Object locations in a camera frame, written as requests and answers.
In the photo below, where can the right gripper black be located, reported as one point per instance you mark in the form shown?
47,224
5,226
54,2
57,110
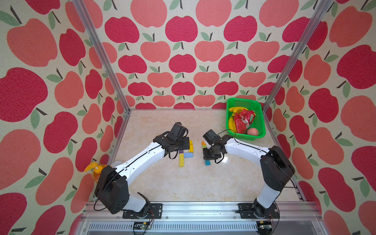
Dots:
205,156

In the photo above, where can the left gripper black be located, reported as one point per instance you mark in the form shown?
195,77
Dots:
186,143

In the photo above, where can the yellow-green long block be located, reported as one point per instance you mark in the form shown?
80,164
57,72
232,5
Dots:
181,160

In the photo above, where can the short yellow block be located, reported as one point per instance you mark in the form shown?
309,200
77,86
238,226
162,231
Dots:
191,147

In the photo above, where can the light blue block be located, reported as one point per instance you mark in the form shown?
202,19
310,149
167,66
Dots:
188,155

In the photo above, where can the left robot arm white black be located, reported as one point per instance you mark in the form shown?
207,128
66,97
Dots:
112,187

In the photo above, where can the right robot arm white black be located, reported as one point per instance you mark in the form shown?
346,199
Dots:
276,168

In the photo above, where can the bananas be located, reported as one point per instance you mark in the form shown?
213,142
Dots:
231,120

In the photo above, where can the red snack bag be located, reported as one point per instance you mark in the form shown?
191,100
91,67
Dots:
243,119

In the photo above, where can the peach fruit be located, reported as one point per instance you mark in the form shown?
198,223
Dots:
253,132

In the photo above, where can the green plastic basket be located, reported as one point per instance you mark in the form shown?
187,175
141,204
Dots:
258,122

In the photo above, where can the orange soap bottle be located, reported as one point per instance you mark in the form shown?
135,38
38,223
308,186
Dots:
95,170

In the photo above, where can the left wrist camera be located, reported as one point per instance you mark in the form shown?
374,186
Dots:
179,131

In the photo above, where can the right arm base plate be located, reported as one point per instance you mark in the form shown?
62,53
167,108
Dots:
251,211

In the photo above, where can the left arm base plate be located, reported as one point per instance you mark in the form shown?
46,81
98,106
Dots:
153,210

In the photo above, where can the aluminium front rail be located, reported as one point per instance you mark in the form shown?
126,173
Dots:
206,218

